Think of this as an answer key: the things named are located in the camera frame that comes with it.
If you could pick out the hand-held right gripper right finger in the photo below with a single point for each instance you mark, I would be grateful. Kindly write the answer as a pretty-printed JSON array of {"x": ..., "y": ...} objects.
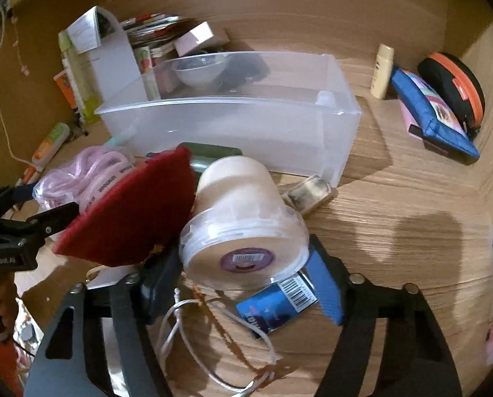
[{"x": 325, "y": 285}]

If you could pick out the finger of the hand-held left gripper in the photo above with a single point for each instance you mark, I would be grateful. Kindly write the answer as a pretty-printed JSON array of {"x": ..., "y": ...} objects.
[
  {"x": 20, "y": 192},
  {"x": 52, "y": 219}
]

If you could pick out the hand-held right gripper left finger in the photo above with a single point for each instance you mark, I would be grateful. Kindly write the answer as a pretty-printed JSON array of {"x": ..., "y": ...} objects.
[{"x": 159, "y": 293}]

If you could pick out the blue barcode card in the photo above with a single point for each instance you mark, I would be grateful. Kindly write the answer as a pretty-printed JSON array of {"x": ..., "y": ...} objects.
[{"x": 271, "y": 302}]

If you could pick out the red felt pouch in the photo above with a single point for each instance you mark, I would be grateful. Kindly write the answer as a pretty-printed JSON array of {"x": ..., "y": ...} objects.
[{"x": 138, "y": 211}]

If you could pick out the white round lidded jar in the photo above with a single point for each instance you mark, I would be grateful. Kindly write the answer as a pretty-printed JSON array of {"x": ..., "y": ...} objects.
[{"x": 238, "y": 215}]

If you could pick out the dark green case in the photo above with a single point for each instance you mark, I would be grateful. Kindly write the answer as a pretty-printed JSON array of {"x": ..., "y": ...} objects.
[{"x": 213, "y": 153}]

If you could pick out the clear plastic storage box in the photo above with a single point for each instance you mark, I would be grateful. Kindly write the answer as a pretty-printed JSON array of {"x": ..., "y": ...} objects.
[{"x": 246, "y": 132}]

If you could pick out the wooden desktop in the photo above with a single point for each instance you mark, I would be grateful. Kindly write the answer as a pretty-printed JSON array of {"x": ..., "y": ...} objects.
[{"x": 416, "y": 235}]

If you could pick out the person's left hand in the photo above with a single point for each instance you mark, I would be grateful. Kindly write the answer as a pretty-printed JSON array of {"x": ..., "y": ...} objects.
[{"x": 6, "y": 306}]

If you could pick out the small wrapped eraser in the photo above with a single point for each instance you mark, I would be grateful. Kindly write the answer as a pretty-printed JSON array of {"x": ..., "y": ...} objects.
[{"x": 310, "y": 194}]

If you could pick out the orange book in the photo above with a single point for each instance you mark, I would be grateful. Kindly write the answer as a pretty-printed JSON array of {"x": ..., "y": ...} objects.
[{"x": 66, "y": 91}]

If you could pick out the white magazine file holder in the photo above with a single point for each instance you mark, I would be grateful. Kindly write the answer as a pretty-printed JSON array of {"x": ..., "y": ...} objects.
[{"x": 114, "y": 62}]

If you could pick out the pink flat case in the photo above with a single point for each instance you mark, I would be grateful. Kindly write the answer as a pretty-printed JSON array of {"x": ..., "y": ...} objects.
[{"x": 410, "y": 120}]

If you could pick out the blue patchwork pencil case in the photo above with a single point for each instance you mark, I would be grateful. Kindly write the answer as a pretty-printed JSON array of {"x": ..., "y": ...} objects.
[{"x": 436, "y": 124}]

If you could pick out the stack of books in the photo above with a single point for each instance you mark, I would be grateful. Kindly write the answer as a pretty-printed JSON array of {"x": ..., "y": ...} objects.
[{"x": 155, "y": 29}]

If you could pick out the cream squeeze bottle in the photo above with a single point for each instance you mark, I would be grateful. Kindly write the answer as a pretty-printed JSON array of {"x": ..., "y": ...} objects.
[{"x": 383, "y": 74}]

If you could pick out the small white cardboard box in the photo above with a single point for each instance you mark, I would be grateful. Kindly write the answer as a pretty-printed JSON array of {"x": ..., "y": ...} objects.
[{"x": 194, "y": 37}]

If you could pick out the black orange round case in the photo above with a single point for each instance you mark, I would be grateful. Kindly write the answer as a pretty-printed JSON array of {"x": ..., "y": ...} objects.
[{"x": 457, "y": 87}]

